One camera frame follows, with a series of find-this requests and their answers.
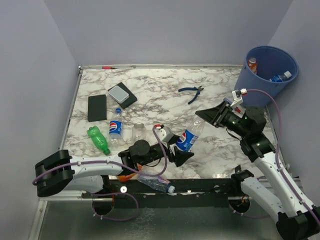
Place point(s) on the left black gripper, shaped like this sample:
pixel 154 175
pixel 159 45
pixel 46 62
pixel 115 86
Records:
pixel 180 156

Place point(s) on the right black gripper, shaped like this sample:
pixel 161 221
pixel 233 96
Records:
pixel 214 115

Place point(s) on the Pepsi label bottle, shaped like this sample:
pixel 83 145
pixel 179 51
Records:
pixel 190 135
pixel 116 128

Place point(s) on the small clear water bottle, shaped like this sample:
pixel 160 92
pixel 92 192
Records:
pixel 157 183

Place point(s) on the clear bottle orange pattern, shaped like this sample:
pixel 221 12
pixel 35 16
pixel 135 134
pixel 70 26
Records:
pixel 252 64

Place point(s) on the blue plastic bin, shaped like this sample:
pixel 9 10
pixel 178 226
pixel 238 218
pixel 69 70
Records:
pixel 271 61

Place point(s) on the clear bottle blue label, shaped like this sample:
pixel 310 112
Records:
pixel 281 77

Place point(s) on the Starbucks coffee bottle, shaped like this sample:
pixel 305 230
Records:
pixel 138 132

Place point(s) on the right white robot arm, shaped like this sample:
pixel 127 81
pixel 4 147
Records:
pixel 296 217

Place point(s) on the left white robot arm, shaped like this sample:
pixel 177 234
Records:
pixel 56 172

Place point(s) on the crushed orange label bottle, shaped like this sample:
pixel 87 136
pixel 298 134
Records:
pixel 123 178

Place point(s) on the black flat box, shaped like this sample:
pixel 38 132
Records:
pixel 131 100

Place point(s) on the green bear shaped bottle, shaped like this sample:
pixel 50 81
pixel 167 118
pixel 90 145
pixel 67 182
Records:
pixel 98 139

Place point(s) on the white grey router box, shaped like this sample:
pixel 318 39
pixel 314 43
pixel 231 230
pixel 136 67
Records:
pixel 118 94

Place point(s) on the black foam block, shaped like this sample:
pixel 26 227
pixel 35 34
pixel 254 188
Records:
pixel 97 108

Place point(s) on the red marker pen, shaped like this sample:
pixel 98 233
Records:
pixel 108 68

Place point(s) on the blue handled screwdriver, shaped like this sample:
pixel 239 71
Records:
pixel 235 108

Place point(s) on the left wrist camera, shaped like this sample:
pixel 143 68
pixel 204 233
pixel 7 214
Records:
pixel 164 133

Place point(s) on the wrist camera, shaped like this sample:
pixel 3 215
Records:
pixel 238 97
pixel 164 133

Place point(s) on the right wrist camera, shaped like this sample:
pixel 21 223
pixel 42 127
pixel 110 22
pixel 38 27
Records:
pixel 238 97

